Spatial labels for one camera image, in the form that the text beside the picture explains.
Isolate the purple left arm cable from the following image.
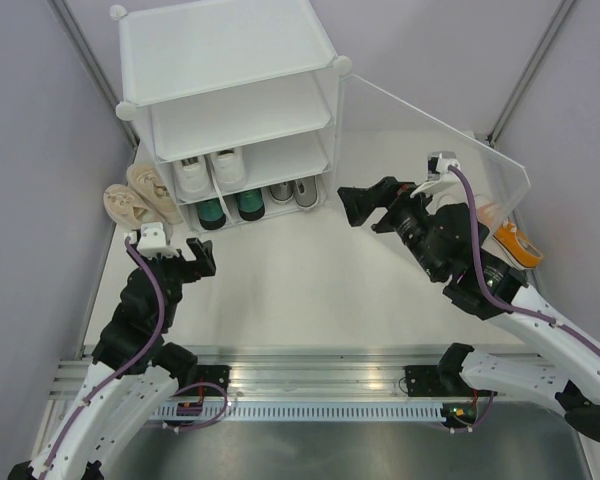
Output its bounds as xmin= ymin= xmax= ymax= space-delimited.
xmin=42 ymin=239 xmax=169 ymax=471

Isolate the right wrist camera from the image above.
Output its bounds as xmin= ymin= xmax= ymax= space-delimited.
xmin=410 ymin=151 xmax=460 ymax=198

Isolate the translucent cabinet door panel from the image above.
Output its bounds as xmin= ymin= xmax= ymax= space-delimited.
xmin=327 ymin=75 xmax=530 ymax=232

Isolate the grey canvas sneaker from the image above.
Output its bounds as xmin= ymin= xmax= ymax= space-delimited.
xmin=268 ymin=181 xmax=294 ymax=205
xmin=293 ymin=176 xmax=319 ymax=210

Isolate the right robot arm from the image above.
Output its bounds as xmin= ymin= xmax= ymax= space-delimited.
xmin=337 ymin=177 xmax=600 ymax=443

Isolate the beige sneaker right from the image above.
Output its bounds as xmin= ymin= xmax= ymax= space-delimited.
xmin=126 ymin=164 xmax=183 ymax=225

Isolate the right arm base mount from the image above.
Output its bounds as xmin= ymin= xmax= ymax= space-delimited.
xmin=404 ymin=365 xmax=464 ymax=398

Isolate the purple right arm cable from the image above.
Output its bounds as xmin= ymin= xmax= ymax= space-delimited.
xmin=449 ymin=164 xmax=600 ymax=374

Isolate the green loafer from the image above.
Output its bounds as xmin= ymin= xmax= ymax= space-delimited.
xmin=236 ymin=189 xmax=266 ymax=221
xmin=195 ymin=198 xmax=226 ymax=231

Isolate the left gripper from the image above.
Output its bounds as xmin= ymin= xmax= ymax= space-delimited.
xmin=129 ymin=236 xmax=216 ymax=328

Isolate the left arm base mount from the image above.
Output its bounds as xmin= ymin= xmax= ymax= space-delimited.
xmin=175 ymin=365 xmax=231 ymax=403

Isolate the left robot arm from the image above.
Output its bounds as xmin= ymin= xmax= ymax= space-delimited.
xmin=8 ymin=232 xmax=217 ymax=479

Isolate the beige sneaker left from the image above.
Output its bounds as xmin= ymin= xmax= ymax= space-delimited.
xmin=103 ymin=184 xmax=167 ymax=231

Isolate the white sneaker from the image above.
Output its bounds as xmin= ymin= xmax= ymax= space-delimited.
xmin=173 ymin=156 xmax=211 ymax=201
xmin=207 ymin=148 xmax=247 ymax=221

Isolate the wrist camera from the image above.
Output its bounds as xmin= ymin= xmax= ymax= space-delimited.
xmin=410 ymin=151 xmax=460 ymax=198
xmin=125 ymin=222 xmax=177 ymax=259

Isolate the orange canvas sneaker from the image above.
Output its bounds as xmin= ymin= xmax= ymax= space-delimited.
xmin=477 ymin=202 xmax=545 ymax=270

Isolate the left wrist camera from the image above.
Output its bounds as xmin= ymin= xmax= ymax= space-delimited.
xmin=125 ymin=222 xmax=177 ymax=259

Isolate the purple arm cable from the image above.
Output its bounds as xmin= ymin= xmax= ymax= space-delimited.
xmin=449 ymin=164 xmax=600 ymax=374
xmin=42 ymin=239 xmax=169 ymax=471

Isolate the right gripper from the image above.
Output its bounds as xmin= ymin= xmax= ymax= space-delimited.
xmin=338 ymin=175 xmax=444 ymax=279

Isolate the beige sneaker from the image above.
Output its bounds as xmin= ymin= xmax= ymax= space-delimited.
xmin=103 ymin=184 xmax=167 ymax=231
xmin=126 ymin=164 xmax=183 ymax=225

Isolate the white plastic shoe cabinet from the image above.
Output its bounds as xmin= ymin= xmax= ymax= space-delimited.
xmin=110 ymin=1 xmax=350 ymax=231

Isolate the aluminium frame rail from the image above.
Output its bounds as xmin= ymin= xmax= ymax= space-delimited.
xmin=49 ymin=357 xmax=496 ymax=401

